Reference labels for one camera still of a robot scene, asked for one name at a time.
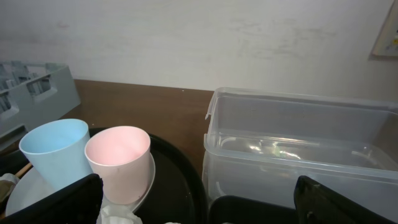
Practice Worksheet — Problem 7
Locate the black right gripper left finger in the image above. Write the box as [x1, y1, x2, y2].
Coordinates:
[1, 174, 103, 224]

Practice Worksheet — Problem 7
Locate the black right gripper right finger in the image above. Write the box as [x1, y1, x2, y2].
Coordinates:
[294, 175, 394, 224]

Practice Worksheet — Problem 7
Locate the white tissue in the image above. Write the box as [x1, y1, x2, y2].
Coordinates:
[96, 205, 142, 224]

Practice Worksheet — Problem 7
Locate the light blue plastic cup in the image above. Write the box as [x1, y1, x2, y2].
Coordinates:
[19, 119, 93, 190]

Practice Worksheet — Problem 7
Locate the pink plastic cup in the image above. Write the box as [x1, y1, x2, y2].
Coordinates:
[85, 126, 151, 205]

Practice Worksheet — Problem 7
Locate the wooden chopstick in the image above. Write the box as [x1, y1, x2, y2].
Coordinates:
[15, 163, 32, 178]

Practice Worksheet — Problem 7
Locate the grey dishwasher rack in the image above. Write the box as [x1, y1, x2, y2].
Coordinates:
[1, 61, 81, 151]

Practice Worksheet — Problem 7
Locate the white round plate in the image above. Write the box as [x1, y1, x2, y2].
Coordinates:
[5, 156, 155, 216]

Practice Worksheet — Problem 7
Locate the clear plastic bin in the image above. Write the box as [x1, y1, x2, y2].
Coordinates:
[202, 88, 397, 221]

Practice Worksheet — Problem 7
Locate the black rectangular tray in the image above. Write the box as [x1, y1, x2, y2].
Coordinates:
[208, 195, 299, 224]

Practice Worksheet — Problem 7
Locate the round black tray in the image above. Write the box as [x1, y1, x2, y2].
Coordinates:
[0, 127, 209, 224]

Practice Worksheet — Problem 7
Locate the poster on wall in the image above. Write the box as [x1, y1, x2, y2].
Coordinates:
[372, 0, 397, 57]

